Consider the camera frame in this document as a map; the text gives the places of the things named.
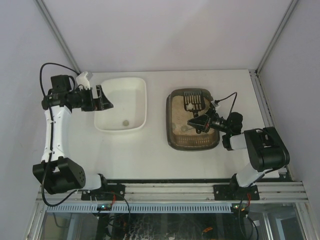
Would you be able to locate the black litter scoop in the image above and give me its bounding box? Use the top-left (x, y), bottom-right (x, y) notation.
top-left (183, 90), bottom-right (206, 118)

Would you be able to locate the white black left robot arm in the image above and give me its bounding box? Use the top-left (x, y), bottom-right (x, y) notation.
top-left (32, 71), bottom-right (114, 195)

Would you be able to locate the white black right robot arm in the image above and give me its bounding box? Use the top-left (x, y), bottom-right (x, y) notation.
top-left (187, 112), bottom-right (290, 188)

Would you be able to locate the grey-green litter clump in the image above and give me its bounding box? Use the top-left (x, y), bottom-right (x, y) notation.
top-left (181, 126), bottom-right (188, 132)
top-left (186, 103), bottom-right (194, 110)
top-left (122, 120), bottom-right (129, 127)

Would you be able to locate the dark brown litter box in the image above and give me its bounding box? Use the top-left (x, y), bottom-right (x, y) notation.
top-left (165, 87), bottom-right (221, 152)

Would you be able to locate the white plastic tub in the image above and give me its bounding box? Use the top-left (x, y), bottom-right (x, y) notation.
top-left (94, 77), bottom-right (147, 134)

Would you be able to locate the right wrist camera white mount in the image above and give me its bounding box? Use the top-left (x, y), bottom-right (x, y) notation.
top-left (210, 100), bottom-right (220, 110)

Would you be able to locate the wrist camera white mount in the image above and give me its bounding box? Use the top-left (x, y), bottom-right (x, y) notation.
top-left (75, 71), bottom-right (93, 90)
top-left (210, 100), bottom-right (220, 110)

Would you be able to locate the black right camera cable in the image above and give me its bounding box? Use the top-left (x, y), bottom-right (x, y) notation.
top-left (214, 91), bottom-right (238, 118)

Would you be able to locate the black camera cable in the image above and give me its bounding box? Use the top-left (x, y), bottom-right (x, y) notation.
top-left (214, 91), bottom-right (238, 118)
top-left (39, 62), bottom-right (81, 96)

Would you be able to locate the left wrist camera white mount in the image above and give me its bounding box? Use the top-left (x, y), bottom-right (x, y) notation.
top-left (75, 71), bottom-right (93, 90)

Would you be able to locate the black left camera cable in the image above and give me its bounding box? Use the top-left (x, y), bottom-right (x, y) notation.
top-left (39, 62), bottom-right (81, 96)

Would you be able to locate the aluminium frame post right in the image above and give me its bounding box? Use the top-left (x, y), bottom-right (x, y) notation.
top-left (255, 0), bottom-right (300, 75)

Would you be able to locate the aluminium frame post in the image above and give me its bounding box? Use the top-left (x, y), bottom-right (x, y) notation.
top-left (255, 0), bottom-right (300, 75)
top-left (33, 0), bottom-right (81, 73)

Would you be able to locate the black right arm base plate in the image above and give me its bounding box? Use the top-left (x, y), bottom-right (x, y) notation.
top-left (213, 184), bottom-right (260, 201)

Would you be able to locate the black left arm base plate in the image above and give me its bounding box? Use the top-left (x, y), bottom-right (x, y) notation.
top-left (81, 183), bottom-right (126, 201)

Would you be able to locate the grey slotted cable duct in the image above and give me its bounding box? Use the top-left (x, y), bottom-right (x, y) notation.
top-left (46, 203), bottom-right (233, 214)

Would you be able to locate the aluminium frame post left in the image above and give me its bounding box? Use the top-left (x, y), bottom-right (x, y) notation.
top-left (33, 0), bottom-right (81, 73)

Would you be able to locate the aluminium front rail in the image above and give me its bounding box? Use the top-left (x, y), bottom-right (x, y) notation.
top-left (36, 181), bottom-right (309, 204)

